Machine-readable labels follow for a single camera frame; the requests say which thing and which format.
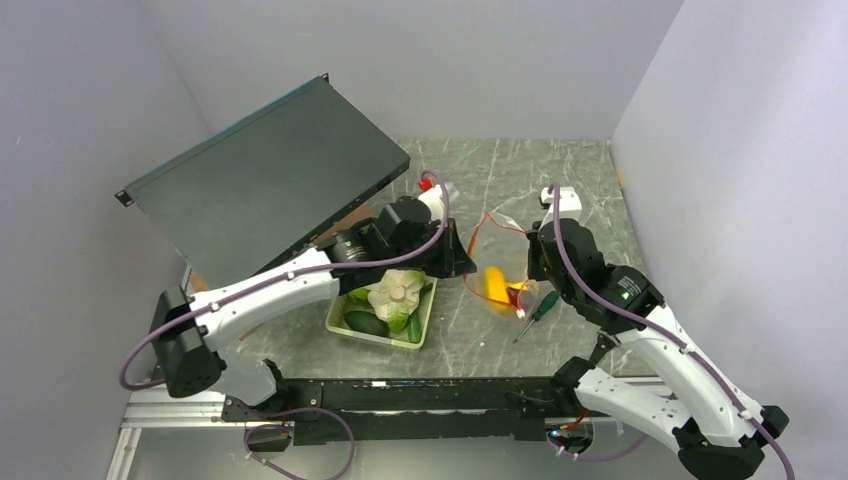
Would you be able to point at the green handled screwdriver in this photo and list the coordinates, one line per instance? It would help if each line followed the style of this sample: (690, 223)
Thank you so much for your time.
(548, 302)

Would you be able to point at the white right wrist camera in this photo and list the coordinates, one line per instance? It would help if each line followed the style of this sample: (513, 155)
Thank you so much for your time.
(569, 206)

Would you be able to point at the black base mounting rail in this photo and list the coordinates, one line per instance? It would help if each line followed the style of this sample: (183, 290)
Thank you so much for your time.
(319, 411)

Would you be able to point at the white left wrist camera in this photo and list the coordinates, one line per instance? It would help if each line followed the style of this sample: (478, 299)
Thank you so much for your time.
(437, 195)

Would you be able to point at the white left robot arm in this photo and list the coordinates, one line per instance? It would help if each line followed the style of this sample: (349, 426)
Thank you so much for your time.
(193, 334)

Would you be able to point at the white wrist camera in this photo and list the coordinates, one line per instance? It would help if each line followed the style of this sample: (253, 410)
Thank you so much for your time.
(437, 195)
(569, 206)

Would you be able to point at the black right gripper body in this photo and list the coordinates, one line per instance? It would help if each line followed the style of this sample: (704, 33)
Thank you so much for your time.
(537, 265)

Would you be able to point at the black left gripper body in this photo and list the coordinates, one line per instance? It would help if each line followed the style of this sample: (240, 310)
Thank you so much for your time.
(429, 261)

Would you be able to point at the light green plastic tray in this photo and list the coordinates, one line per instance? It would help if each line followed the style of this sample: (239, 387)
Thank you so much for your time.
(334, 319)

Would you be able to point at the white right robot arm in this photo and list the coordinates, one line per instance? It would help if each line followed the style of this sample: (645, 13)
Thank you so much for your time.
(714, 428)

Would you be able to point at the aluminium frame rail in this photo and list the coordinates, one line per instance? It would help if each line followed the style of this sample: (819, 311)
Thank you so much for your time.
(155, 409)

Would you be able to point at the yellow corn cob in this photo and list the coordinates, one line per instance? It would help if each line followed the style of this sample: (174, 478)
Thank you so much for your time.
(495, 287)

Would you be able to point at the white cauliflower with leaves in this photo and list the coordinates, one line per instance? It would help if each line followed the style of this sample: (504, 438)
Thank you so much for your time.
(395, 297)

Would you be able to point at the dark green avocado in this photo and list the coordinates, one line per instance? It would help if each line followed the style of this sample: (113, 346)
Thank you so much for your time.
(366, 322)

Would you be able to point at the dark grey rack server chassis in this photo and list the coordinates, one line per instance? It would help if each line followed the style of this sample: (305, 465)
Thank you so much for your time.
(256, 194)

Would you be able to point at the green cucumber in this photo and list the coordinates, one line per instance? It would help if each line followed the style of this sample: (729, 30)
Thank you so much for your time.
(414, 328)

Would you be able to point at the green bell pepper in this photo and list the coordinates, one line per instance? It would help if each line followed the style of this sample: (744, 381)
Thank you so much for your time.
(358, 296)

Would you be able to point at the clear zip bag orange zipper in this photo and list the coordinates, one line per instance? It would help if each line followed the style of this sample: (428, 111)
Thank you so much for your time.
(499, 241)

